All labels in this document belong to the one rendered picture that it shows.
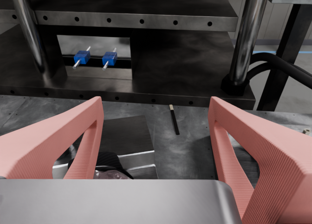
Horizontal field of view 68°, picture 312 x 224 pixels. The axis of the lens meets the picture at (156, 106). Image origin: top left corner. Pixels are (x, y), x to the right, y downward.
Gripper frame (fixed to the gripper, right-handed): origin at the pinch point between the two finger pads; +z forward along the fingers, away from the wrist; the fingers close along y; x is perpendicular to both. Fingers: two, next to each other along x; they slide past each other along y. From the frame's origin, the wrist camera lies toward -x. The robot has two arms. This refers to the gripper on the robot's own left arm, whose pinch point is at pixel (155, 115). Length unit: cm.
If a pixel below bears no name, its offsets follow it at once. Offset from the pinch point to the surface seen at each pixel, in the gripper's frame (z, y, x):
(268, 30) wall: 296, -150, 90
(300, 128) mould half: 35, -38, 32
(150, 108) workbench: 51, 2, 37
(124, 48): 71, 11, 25
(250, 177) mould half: 16.3, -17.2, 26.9
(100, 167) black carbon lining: 22.3, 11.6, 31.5
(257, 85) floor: 194, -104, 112
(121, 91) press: 63, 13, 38
